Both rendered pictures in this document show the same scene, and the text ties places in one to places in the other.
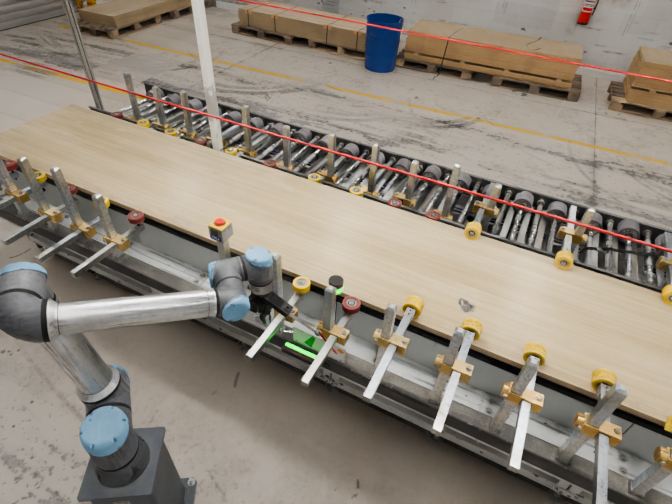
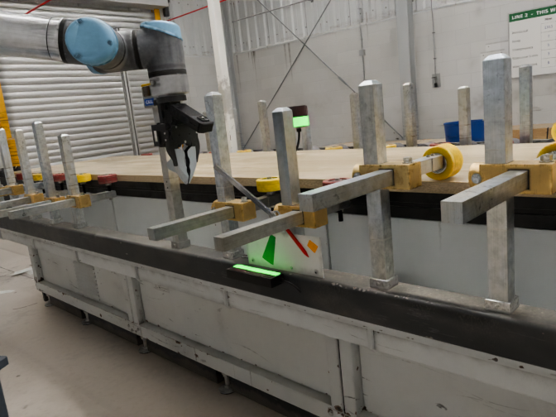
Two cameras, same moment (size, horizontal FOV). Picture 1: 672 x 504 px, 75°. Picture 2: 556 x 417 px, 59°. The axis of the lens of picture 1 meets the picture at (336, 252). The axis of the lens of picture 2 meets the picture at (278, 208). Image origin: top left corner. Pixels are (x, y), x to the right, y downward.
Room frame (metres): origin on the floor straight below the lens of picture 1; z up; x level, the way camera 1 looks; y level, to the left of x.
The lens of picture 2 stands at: (0.05, -0.38, 1.10)
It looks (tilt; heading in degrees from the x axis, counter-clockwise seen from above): 11 degrees down; 21
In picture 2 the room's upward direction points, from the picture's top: 6 degrees counter-clockwise
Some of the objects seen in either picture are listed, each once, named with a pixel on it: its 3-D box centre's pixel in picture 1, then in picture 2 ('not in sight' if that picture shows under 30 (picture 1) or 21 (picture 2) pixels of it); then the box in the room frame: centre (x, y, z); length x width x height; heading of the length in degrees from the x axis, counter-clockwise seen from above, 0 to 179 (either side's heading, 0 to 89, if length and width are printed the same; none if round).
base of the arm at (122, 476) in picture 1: (119, 455); not in sight; (0.69, 0.75, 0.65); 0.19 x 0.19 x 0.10
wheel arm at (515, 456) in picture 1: (525, 404); not in sight; (0.84, -0.70, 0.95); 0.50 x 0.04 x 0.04; 156
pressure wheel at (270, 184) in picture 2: (301, 290); (270, 195); (1.40, 0.15, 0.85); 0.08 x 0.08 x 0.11
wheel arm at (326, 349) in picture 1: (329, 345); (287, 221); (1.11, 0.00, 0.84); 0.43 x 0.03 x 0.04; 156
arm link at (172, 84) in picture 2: (260, 283); (169, 87); (1.11, 0.26, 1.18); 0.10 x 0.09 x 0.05; 157
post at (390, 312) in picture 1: (384, 346); (377, 197); (1.08, -0.22, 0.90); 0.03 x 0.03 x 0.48; 66
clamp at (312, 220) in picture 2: (333, 331); (300, 213); (1.18, -0.01, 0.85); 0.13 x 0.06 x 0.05; 66
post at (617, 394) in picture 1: (589, 425); not in sight; (0.77, -0.90, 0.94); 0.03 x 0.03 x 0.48; 66
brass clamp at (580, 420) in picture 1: (596, 428); not in sight; (0.76, -0.92, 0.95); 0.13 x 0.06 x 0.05; 66
